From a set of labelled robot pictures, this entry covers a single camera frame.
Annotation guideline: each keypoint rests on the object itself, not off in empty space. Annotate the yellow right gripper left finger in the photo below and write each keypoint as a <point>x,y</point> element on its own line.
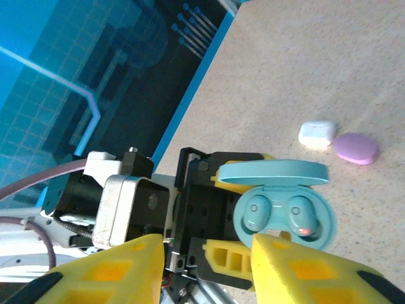
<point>120,272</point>

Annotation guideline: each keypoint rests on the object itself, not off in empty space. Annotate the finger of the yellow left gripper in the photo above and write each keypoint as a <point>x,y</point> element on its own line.
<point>228,187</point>
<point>234,272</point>

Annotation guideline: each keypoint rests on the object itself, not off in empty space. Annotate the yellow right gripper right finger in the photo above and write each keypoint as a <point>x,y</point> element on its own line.
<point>316,278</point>

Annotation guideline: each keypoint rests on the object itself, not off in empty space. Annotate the pale teal earbud charging case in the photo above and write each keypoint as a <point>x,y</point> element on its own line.
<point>272,172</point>

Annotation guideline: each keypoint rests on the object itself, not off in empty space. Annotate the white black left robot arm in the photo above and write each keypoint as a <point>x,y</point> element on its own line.
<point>19,240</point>

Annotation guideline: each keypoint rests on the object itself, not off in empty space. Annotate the white rounded rectangular case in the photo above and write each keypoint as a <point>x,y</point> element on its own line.
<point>316,134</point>

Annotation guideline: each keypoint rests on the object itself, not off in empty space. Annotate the purple oval case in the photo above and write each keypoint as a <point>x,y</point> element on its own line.
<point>356,149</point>

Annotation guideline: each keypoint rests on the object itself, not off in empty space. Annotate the blue circuit print panel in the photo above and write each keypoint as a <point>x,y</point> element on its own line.
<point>63,63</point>

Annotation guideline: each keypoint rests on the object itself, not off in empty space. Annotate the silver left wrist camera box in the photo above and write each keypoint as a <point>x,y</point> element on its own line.
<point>114,209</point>

